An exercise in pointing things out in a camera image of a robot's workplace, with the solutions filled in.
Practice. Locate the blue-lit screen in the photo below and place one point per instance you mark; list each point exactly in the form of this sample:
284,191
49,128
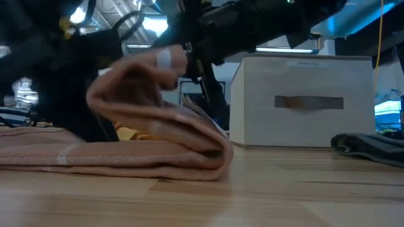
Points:
388,108

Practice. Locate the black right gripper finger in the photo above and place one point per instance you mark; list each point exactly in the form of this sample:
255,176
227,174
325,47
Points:
214,101

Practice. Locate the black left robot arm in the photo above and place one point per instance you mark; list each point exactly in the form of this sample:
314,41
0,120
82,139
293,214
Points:
28,31

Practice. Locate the pink checked towel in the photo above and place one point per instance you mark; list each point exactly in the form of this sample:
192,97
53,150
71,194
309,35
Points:
126,157

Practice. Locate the beige fabric storage box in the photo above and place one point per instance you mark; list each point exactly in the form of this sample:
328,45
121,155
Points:
303,126

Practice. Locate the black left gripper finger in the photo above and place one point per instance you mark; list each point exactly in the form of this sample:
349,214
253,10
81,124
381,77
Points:
94,132

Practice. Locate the grey waffle towel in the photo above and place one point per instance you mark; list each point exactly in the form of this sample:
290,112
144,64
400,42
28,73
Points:
372,148

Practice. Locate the yellow towel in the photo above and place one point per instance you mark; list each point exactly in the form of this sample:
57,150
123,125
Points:
129,134

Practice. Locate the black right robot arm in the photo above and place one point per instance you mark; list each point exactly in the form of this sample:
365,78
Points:
268,19

